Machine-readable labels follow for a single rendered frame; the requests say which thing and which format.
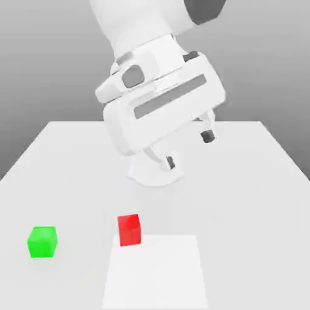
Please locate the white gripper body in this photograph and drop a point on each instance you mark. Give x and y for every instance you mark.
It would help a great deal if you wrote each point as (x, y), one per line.
(121, 126)

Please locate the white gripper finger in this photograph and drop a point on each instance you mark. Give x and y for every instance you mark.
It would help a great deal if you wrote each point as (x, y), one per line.
(170, 162)
(208, 136)

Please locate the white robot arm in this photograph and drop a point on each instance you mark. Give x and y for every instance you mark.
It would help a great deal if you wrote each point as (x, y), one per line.
(140, 26)

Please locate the small red cube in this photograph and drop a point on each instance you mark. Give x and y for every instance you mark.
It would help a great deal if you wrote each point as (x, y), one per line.
(129, 230)

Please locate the small green cube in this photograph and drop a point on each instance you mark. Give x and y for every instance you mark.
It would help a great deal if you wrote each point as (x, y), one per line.
(42, 242)

